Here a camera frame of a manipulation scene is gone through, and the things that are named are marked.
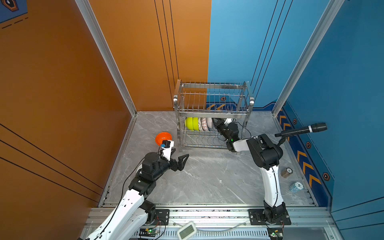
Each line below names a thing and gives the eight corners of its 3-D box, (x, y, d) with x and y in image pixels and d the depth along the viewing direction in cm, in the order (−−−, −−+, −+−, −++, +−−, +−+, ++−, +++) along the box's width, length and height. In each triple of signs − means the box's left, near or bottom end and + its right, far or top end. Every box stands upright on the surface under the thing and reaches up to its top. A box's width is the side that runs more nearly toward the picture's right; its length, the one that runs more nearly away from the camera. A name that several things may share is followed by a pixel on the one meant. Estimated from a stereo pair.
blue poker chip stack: (290, 193, 83) (296, 189, 77) (287, 186, 85) (293, 181, 80) (297, 193, 83) (305, 189, 77) (295, 186, 85) (301, 181, 80)
